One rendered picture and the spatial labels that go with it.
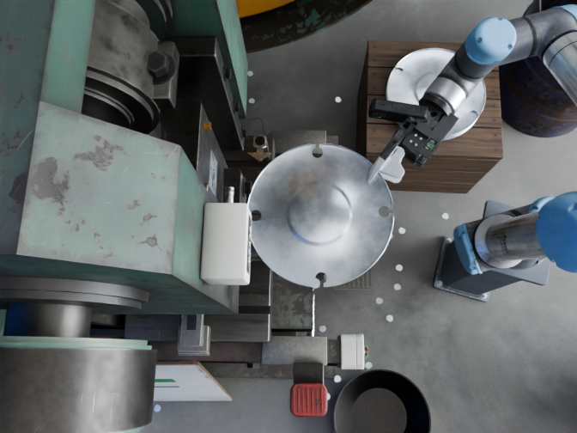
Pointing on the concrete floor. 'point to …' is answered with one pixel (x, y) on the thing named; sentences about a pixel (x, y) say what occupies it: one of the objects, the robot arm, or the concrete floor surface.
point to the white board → (186, 382)
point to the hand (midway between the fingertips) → (368, 175)
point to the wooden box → (487, 139)
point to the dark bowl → (381, 405)
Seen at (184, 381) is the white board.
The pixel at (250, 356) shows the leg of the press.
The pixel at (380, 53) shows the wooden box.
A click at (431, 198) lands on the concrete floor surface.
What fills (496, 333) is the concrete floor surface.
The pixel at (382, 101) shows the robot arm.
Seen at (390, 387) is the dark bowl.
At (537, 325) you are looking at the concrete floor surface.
